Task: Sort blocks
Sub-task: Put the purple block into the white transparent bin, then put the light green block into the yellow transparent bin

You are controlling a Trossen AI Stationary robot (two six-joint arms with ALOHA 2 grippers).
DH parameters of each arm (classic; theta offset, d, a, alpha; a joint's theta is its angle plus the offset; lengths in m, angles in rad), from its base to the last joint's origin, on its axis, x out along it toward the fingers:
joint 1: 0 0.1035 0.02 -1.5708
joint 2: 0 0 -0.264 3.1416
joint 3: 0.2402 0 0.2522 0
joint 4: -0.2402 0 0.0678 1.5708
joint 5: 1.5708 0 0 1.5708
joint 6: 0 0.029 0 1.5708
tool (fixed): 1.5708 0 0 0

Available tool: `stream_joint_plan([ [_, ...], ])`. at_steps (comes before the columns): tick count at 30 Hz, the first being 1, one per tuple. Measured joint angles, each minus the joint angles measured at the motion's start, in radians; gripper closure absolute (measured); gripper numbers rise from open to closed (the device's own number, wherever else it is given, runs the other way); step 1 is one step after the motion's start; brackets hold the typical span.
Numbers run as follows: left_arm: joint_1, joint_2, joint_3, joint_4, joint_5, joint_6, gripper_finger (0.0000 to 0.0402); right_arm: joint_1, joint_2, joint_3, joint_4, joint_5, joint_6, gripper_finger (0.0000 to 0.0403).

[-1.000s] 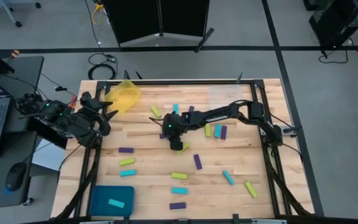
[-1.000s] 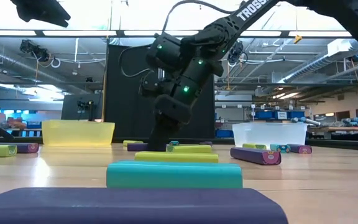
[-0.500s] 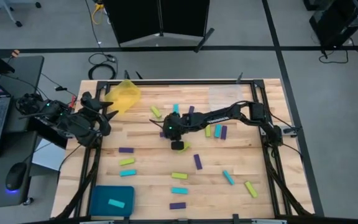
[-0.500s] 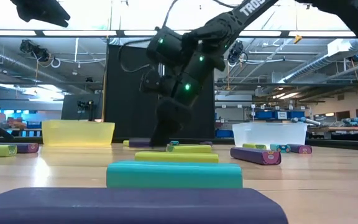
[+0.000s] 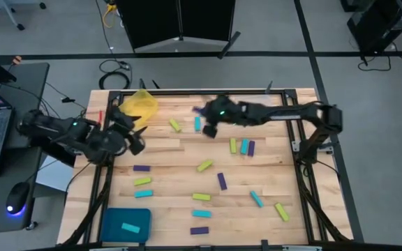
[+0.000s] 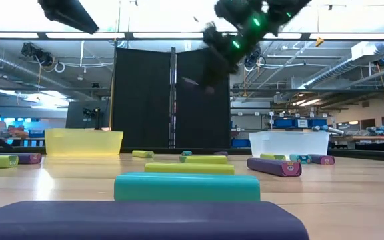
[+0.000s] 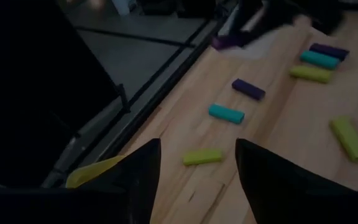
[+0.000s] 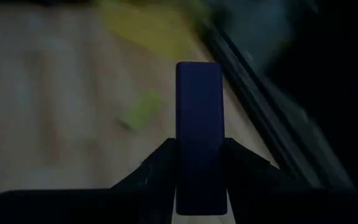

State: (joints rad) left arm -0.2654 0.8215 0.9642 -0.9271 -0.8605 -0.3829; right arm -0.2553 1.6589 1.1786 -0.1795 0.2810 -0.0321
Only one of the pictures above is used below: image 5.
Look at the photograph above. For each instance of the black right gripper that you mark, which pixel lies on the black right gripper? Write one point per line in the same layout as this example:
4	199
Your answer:
223	109

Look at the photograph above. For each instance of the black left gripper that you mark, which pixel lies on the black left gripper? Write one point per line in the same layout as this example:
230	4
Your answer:
122	120

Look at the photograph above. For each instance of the teal rectangular block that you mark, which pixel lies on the teal rectangular block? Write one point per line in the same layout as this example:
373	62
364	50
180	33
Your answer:
257	199
201	213
143	194
244	146
197	123
130	227

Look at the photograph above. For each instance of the green rectangular block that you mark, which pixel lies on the green rectangular block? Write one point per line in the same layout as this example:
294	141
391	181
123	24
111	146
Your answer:
142	181
282	212
233	145
201	197
204	165
174	125

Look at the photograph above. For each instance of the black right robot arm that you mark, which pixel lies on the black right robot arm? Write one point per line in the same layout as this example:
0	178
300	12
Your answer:
291	113

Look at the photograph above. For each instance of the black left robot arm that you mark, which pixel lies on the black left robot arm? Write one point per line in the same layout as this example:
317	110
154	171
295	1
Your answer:
47	129

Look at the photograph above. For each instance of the yellow cloth bag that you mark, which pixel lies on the yellow cloth bag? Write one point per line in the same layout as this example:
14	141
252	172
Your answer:
141	102

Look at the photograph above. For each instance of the red marker pen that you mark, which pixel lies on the red marker pen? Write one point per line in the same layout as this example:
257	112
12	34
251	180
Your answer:
100	118

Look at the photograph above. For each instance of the white paper sheet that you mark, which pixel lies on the white paper sheet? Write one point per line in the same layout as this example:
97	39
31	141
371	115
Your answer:
52	174

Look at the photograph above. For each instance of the teal plastic bin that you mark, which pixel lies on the teal plastic bin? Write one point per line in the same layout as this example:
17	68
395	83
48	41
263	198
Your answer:
113	223

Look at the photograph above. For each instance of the black folding screen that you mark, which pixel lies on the black folding screen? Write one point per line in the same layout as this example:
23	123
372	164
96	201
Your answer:
152	21

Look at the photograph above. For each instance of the small orange object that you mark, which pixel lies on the small orange object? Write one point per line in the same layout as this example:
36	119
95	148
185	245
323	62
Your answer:
17	59

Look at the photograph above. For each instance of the black computer mouse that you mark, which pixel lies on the black computer mouse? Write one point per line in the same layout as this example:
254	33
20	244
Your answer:
17	197

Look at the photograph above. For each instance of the grey office chair base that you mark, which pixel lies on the grey office chair base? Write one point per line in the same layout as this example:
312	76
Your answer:
11	14

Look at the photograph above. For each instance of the black computer tower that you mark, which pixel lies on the black computer tower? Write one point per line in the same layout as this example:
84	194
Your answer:
382	24

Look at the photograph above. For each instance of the black aluminium table frame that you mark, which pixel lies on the black aluminium table frame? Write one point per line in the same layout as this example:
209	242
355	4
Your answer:
187	92

